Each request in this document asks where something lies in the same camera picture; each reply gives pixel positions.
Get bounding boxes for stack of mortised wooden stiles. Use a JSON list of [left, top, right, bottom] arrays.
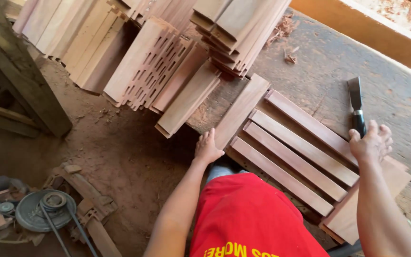
[[103, 16, 196, 111]]

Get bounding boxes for small grey pulley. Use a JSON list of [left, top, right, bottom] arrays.
[[0, 201, 15, 217]]

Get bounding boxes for dark weathered wooden bench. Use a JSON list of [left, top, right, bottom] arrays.
[[0, 0, 73, 139]]

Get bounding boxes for wide reddish wooden stile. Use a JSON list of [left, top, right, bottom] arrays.
[[318, 156, 411, 246], [214, 74, 271, 150]]

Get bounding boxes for black handled wood chisel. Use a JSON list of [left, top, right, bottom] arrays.
[[347, 76, 367, 139]]

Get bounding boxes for stack of grooved wooden boards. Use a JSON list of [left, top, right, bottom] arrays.
[[190, 0, 292, 80]]

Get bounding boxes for person's right hand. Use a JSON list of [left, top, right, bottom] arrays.
[[348, 120, 394, 166]]

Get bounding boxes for large grey pulley wheel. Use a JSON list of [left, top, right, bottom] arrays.
[[15, 189, 77, 233]]

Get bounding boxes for heap of wood shavings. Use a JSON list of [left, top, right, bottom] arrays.
[[265, 14, 300, 65]]

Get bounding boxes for person's left hand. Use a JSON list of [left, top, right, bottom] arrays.
[[194, 128, 225, 166]]

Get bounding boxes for leaning bundle of short boards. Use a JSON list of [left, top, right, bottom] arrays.
[[150, 42, 222, 139]]

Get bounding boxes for narrow reddish wooden slat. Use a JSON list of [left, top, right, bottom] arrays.
[[230, 136, 335, 217], [249, 109, 360, 188], [265, 89, 359, 168], [243, 121, 349, 203]]

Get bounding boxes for grey trousers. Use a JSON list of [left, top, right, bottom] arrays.
[[205, 161, 250, 183]]

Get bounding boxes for leaning stack of pale planks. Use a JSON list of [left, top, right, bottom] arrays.
[[12, 0, 132, 95]]

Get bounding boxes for dusty wooden machine base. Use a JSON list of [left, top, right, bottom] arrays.
[[43, 163, 123, 257]]

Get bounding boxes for black drive belt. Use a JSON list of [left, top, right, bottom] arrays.
[[39, 202, 99, 257]]

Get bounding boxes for red shirt with yellow print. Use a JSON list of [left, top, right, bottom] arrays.
[[190, 173, 330, 257]]

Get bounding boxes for large pale wooden beam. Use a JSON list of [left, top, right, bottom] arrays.
[[290, 0, 411, 70]]

